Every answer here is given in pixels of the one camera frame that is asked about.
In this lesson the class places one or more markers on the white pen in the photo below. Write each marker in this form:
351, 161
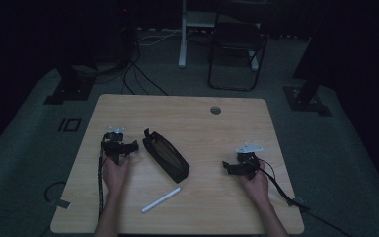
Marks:
161, 199

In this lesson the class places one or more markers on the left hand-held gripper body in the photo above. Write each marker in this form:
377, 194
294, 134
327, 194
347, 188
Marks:
114, 146

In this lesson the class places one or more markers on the grey tape piece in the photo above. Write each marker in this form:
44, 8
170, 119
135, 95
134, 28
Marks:
63, 203
296, 201

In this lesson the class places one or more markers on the white desk leg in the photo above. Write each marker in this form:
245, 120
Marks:
182, 39

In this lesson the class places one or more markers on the black pencil case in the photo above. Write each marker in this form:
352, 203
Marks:
166, 156

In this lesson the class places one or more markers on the round grey table grommet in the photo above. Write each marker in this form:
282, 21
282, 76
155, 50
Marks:
215, 110

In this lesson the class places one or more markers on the person's left hand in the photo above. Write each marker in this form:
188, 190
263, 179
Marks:
114, 176

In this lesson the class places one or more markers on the black metal stand base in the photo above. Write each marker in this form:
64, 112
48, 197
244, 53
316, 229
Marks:
306, 98
69, 89

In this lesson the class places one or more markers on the black folding chair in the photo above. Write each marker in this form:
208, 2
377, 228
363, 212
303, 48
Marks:
238, 49

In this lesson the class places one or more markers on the person's right hand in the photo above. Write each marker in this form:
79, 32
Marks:
257, 187

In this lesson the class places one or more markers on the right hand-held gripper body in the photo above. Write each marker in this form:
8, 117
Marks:
248, 159

